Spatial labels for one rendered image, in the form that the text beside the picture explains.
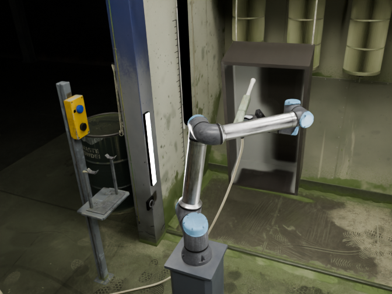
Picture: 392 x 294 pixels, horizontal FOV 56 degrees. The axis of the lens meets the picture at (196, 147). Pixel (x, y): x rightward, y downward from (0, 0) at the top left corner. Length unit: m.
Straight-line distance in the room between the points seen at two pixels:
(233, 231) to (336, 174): 1.27
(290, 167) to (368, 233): 0.89
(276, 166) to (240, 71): 1.00
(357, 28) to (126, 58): 2.08
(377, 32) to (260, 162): 1.52
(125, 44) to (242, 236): 1.93
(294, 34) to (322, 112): 0.90
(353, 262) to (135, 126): 2.06
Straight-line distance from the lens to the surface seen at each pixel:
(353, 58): 3.72
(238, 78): 3.06
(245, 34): 3.86
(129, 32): 2.57
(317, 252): 3.36
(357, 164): 4.04
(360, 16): 3.67
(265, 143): 3.37
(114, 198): 2.67
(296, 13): 3.70
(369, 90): 4.17
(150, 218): 3.21
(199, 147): 2.08
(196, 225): 2.16
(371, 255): 3.47
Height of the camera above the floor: 2.28
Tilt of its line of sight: 27 degrees down
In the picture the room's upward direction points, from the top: 2 degrees counter-clockwise
